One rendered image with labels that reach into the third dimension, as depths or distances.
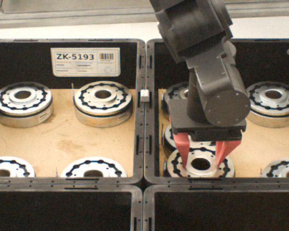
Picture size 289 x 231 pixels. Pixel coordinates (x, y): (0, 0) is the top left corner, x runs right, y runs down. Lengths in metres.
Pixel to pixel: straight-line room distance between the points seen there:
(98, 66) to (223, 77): 0.48
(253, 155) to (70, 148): 0.30
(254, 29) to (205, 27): 0.94
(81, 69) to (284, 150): 0.40
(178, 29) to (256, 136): 0.38
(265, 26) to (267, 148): 0.70
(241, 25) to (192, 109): 0.88
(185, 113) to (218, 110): 0.13
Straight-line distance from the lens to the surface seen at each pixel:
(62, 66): 1.24
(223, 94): 0.79
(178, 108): 0.93
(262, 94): 1.19
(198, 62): 0.83
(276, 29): 1.76
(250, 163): 1.09
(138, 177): 0.90
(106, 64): 1.23
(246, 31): 1.74
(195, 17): 0.82
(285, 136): 1.16
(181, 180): 0.90
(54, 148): 1.12
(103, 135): 1.14
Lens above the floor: 1.52
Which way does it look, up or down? 35 degrees down
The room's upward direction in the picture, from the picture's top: 1 degrees counter-clockwise
